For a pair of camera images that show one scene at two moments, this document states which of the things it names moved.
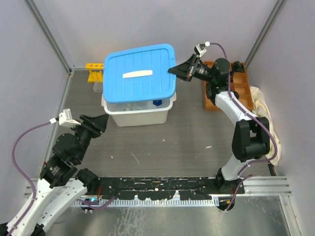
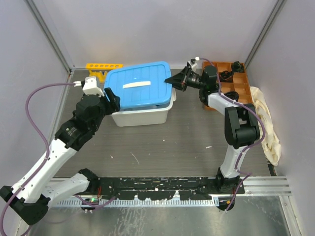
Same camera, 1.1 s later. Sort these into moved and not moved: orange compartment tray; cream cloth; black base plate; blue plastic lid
Moved: blue plastic lid
Not moved: black base plate; orange compartment tray; cream cloth
